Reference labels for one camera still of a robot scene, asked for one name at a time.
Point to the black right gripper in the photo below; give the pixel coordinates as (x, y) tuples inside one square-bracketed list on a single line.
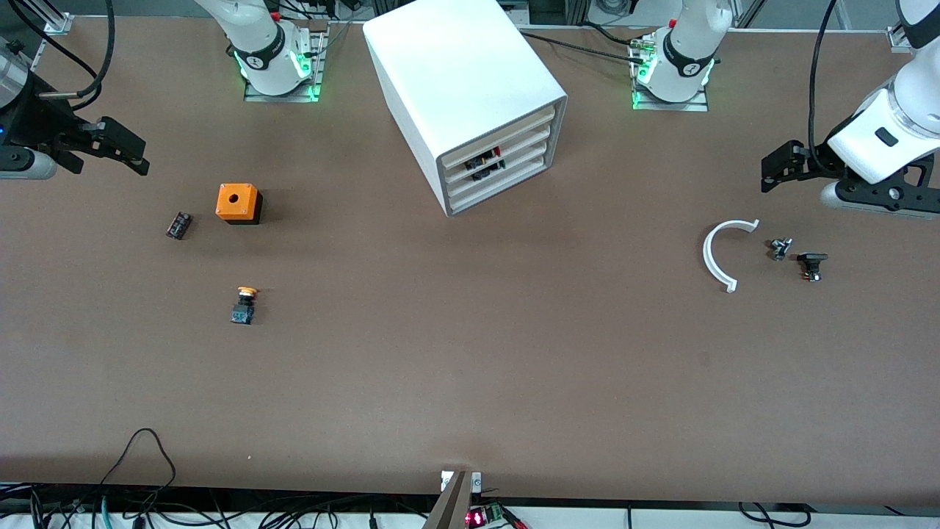
[(38, 123)]

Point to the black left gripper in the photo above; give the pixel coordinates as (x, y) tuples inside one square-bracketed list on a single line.
[(817, 159)]

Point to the orange push button blue base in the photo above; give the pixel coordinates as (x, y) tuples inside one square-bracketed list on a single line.
[(244, 306)]

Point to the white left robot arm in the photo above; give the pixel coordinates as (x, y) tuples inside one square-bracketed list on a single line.
[(892, 125)]

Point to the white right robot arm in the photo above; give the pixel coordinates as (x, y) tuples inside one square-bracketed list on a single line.
[(253, 33)]

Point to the small black button part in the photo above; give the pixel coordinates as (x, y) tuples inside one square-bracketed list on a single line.
[(811, 264)]

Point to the small grey metal part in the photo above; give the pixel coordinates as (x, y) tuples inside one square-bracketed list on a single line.
[(780, 248)]

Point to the small black terminal block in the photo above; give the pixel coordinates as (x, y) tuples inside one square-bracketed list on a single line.
[(178, 225)]

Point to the white curved plastic arc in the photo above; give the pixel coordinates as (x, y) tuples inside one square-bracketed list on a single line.
[(711, 257)]

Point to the red display circuit board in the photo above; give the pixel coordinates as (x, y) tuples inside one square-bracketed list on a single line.
[(481, 516)]

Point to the aluminium frame corner profile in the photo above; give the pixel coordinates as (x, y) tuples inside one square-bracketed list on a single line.
[(59, 22), (897, 38)]

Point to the orange button enclosure box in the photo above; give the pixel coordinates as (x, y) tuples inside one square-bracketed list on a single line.
[(236, 202)]

